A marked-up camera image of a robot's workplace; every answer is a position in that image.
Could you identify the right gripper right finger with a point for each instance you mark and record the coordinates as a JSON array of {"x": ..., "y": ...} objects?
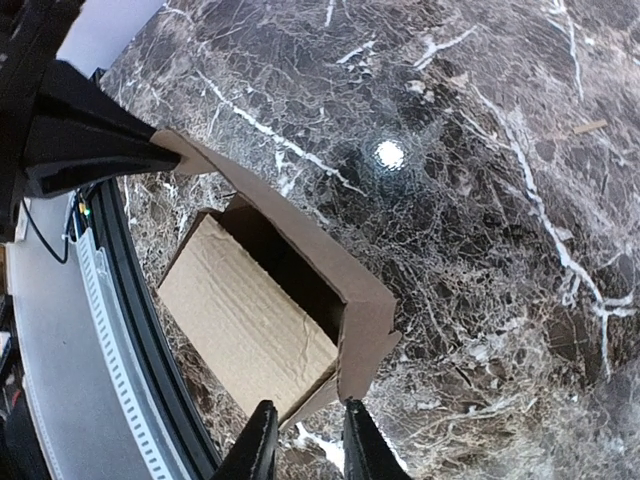
[{"x": 367, "y": 454}]

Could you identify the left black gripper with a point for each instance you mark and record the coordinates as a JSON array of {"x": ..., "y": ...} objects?
[{"x": 81, "y": 135}]

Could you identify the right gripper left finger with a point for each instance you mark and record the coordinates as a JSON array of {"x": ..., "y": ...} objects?
[{"x": 253, "y": 456}]

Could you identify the brown cardboard box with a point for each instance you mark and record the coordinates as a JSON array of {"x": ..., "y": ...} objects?
[{"x": 274, "y": 306}]

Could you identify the white slotted cable duct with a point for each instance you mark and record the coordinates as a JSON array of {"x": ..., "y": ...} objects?
[{"x": 134, "y": 396}]

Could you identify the black front rail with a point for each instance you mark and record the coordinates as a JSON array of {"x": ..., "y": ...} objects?
[{"x": 160, "y": 373}]

